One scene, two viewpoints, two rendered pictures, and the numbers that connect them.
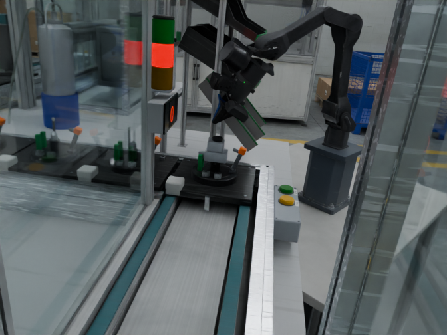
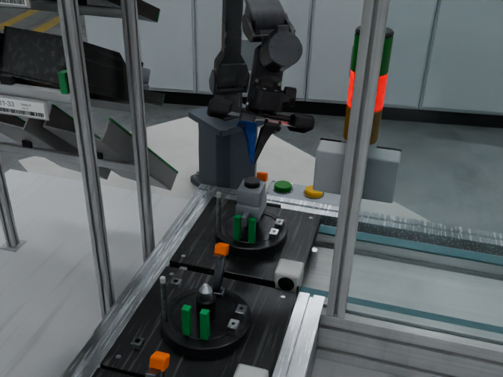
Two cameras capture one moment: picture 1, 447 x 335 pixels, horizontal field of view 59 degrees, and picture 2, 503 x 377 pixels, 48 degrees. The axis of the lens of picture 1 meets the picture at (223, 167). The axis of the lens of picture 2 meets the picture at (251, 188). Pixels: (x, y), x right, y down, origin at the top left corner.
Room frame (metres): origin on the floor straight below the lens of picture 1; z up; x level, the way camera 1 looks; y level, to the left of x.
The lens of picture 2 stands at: (0.92, 0.92, 1.60)
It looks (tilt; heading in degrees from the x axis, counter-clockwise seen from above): 30 degrees down; 280
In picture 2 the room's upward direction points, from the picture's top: 2 degrees clockwise
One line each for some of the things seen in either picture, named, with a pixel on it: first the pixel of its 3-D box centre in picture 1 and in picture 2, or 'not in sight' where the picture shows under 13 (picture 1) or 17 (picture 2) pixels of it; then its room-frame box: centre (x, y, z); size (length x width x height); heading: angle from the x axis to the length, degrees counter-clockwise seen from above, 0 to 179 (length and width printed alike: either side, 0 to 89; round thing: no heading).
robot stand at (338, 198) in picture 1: (329, 173); (227, 150); (1.21, -0.35, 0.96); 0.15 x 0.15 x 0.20; 48
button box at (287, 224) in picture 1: (285, 211); (312, 205); (0.97, -0.18, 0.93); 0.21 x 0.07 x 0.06; 175
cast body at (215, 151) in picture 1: (213, 147); (250, 199); (1.08, 0.03, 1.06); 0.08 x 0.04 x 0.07; 85
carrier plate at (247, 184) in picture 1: (214, 179); (250, 239); (1.08, 0.02, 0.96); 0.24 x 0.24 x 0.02; 85
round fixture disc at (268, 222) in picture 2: (214, 173); (251, 231); (1.08, 0.02, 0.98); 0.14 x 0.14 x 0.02
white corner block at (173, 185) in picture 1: (174, 185); (288, 276); (0.99, 0.13, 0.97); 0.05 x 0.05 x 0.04; 85
